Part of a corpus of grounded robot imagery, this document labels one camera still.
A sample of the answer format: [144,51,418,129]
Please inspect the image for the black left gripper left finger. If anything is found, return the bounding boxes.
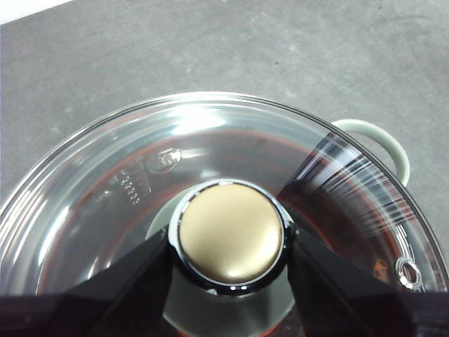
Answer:
[0,226,173,337]

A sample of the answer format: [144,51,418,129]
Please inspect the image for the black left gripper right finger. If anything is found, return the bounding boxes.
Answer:
[288,230,449,337]

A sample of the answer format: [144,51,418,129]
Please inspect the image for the glass lid with green knob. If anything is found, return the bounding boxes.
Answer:
[0,91,449,337]

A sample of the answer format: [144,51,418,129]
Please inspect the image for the pale green electric cooking pot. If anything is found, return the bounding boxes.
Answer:
[328,118,411,187]

